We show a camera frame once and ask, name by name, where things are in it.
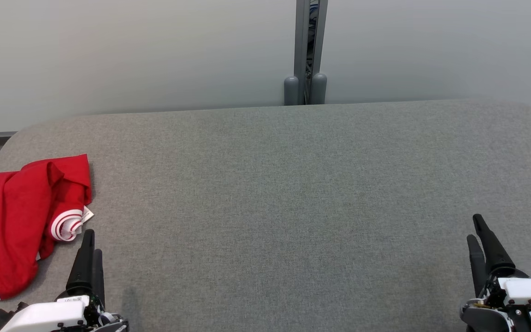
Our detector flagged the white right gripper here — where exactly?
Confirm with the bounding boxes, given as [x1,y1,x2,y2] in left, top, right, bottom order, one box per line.
[460,214,531,332]

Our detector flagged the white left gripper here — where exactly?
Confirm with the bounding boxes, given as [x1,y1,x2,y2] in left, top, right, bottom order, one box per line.
[0,229,130,332]

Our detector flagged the red shorts with white stripe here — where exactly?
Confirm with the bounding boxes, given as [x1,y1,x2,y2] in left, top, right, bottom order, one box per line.
[0,160,65,301]

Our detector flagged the grey fabric sofa surface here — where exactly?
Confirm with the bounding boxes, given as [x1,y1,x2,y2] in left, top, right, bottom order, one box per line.
[0,99,531,332]

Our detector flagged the grey metal partition post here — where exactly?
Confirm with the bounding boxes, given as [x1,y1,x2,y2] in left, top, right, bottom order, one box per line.
[293,0,329,106]

